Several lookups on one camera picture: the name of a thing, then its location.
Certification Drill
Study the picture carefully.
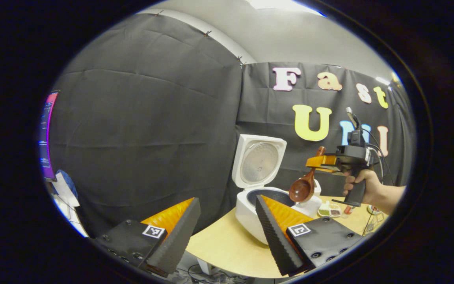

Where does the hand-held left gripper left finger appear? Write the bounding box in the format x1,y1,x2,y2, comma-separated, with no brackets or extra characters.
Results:
95,197,202,278

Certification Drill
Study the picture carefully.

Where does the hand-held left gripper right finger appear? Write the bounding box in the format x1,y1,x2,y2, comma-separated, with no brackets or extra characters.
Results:
255,194,363,277

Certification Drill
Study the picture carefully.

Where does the brown wooden spoon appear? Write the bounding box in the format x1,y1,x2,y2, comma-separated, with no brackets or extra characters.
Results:
289,146,326,203

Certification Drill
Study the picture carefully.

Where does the white rice cooker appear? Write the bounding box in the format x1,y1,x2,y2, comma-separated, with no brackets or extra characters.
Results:
232,134,302,245

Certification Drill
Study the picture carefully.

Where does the metal wire chopstick holder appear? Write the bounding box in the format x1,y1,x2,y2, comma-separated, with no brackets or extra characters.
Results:
363,205,385,237

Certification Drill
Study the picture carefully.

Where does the white divided bean dish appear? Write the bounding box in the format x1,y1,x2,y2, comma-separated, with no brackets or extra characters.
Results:
318,201,342,218

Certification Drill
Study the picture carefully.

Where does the white paper sheet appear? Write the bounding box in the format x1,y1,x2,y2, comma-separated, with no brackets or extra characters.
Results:
52,182,80,208

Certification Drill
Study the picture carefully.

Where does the blue cloth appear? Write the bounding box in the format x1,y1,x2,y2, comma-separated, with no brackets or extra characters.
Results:
56,170,78,200

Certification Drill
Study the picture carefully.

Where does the black backdrop cloth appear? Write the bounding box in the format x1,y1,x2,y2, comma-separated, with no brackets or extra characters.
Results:
48,14,415,237

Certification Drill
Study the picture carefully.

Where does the large ceiling light panel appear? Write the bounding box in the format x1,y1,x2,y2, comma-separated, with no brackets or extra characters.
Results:
247,0,326,17

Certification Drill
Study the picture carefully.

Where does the computer monitor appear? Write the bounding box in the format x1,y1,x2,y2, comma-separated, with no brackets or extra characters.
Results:
39,91,60,182

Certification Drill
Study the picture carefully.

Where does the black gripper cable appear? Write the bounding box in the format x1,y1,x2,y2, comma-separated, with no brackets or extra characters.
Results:
363,127,390,186

